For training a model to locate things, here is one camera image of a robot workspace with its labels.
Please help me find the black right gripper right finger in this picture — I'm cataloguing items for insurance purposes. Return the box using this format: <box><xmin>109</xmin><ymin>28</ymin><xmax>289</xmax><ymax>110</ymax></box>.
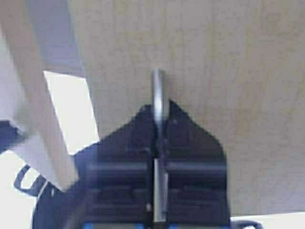
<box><xmin>165</xmin><ymin>100</ymin><xmax>230</xmax><ymax>228</ymax></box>

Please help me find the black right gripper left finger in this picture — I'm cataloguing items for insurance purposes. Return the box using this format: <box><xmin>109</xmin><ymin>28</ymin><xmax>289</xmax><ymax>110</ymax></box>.
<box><xmin>69</xmin><ymin>105</ymin><xmax>155</xmax><ymax>229</ymax></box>

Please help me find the silver cabinet door handle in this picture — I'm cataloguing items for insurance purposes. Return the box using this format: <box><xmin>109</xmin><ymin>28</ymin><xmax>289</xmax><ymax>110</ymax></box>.
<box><xmin>152</xmin><ymin>69</ymin><xmax>167</xmax><ymax>224</ymax></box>

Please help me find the grey pot with black handles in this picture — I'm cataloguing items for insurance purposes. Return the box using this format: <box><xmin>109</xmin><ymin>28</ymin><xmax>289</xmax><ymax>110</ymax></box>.
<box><xmin>13</xmin><ymin>164</ymin><xmax>57</xmax><ymax>229</ymax></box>

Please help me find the wooden cabinet door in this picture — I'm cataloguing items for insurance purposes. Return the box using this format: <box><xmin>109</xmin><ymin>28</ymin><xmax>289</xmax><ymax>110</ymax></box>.
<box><xmin>68</xmin><ymin>0</ymin><xmax>305</xmax><ymax>215</ymax></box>

